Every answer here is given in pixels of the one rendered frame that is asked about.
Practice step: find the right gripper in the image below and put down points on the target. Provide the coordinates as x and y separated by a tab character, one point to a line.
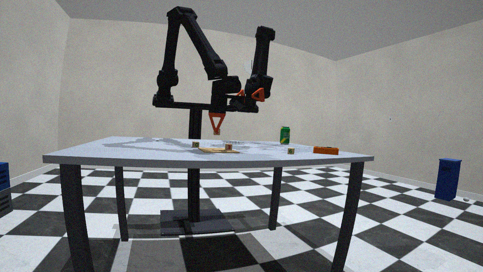
216	111

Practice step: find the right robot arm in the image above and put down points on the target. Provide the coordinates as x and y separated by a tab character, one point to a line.
214	66

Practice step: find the tan camouflage-patterned mat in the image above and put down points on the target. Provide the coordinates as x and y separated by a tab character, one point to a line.
217	150

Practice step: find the orange digital multimeter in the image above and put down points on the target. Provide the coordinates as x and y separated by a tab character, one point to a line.
326	150

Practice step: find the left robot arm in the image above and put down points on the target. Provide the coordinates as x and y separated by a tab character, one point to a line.
259	76

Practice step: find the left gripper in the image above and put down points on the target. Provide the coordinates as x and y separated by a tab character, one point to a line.
257	94

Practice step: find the green soda can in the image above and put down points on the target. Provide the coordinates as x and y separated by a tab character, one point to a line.
285	135

